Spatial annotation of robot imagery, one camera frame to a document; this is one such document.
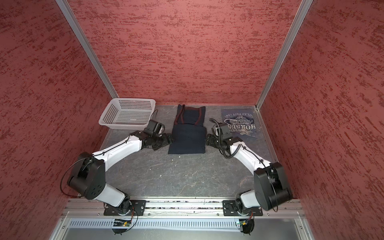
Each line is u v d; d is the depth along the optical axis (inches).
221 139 26.8
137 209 29.2
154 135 27.5
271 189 16.5
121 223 28.4
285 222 29.5
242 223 28.1
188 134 38.3
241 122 42.0
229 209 29.1
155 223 27.9
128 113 41.9
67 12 28.5
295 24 30.3
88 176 17.3
